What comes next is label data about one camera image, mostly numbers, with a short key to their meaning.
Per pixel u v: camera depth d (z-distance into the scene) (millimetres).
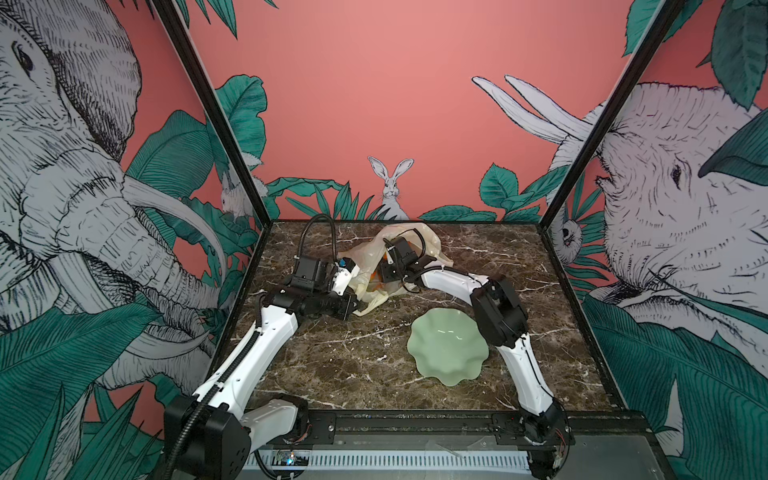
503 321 582
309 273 603
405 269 781
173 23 703
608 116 881
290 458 699
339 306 685
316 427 737
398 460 701
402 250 804
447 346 862
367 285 797
